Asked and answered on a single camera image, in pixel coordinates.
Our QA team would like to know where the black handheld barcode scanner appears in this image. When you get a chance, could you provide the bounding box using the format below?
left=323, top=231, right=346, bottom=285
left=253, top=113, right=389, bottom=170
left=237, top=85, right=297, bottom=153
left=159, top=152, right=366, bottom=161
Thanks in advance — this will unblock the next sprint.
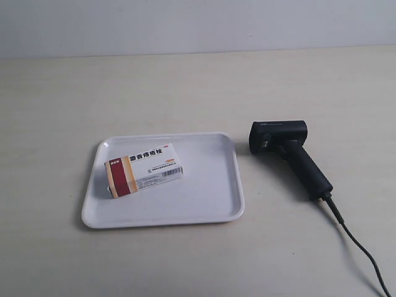
left=249, top=120, right=333, bottom=201

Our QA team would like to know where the white red medicine box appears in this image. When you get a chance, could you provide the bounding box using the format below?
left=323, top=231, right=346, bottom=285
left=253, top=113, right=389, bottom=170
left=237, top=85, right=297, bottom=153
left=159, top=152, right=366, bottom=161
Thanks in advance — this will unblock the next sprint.
left=105, top=144, right=183, bottom=199

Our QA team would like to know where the white plastic tray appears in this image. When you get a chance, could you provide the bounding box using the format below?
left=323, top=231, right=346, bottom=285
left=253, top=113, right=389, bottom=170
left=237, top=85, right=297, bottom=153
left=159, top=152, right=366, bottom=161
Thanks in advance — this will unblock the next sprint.
left=82, top=132, right=244, bottom=229

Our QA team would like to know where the black scanner cable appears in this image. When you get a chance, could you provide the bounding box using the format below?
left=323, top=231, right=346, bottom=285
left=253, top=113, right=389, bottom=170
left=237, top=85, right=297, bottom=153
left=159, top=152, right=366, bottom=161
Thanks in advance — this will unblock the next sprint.
left=321, top=196, right=394, bottom=297

